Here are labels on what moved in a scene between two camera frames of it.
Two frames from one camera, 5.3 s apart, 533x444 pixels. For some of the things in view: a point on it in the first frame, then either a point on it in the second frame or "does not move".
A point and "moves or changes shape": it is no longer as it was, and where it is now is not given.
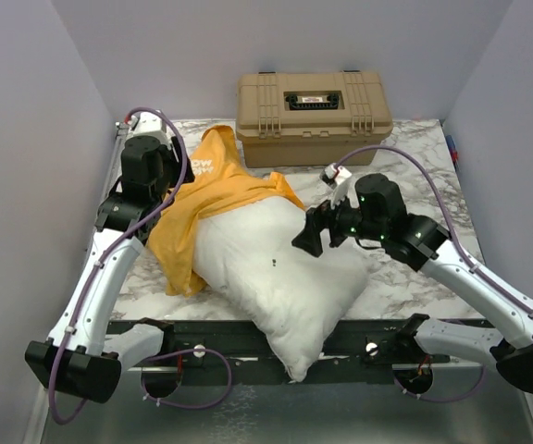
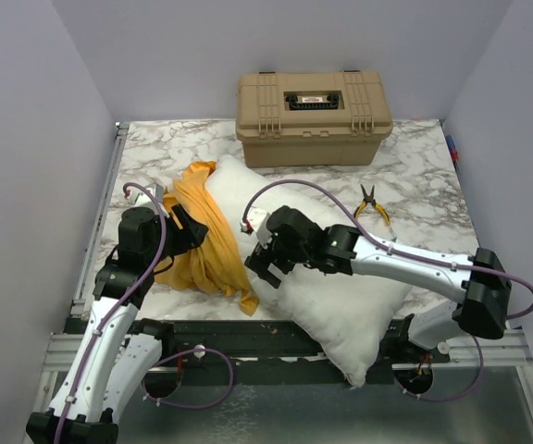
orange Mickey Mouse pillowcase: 221,177 → 214,265
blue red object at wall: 453,152 does not move
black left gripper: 174,154 → 192,233
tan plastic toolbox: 310,118 does not move
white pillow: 295,301 moves or changes shape
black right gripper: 320,216 → 260,258
